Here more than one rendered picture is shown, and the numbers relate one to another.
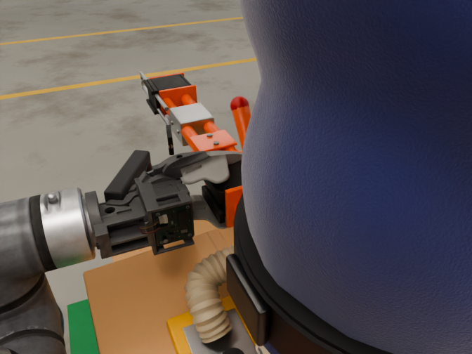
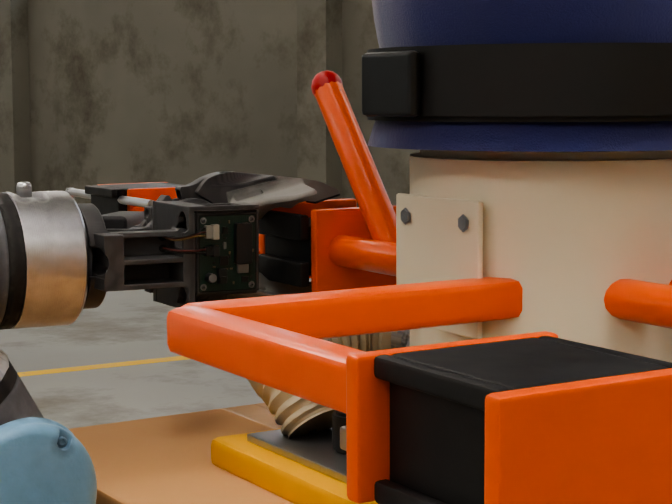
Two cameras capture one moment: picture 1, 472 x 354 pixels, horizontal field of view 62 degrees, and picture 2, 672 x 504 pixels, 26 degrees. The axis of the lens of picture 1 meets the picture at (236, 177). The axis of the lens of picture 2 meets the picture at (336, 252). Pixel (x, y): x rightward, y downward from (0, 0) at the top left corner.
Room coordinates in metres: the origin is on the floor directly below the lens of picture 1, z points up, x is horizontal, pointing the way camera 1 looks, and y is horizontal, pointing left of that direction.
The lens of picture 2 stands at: (-0.63, 0.12, 1.31)
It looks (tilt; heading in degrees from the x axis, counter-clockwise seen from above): 6 degrees down; 353
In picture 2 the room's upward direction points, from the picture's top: straight up
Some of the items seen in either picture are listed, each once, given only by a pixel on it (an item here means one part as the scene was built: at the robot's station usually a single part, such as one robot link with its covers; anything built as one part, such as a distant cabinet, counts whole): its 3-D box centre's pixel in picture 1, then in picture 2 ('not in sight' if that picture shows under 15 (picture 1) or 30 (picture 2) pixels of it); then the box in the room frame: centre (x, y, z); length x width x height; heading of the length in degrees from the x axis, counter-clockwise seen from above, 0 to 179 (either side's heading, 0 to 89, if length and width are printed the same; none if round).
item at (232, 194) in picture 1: (242, 185); (335, 243); (0.43, -0.01, 1.20); 0.10 x 0.08 x 0.06; 114
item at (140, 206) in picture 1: (142, 213); (161, 253); (0.37, 0.12, 1.20); 0.12 x 0.09 x 0.08; 113
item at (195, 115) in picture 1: (192, 123); not in sight; (0.63, 0.08, 1.19); 0.07 x 0.07 x 0.04; 24
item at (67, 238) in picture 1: (71, 223); (41, 253); (0.35, 0.20, 1.20); 0.09 x 0.05 x 0.10; 23
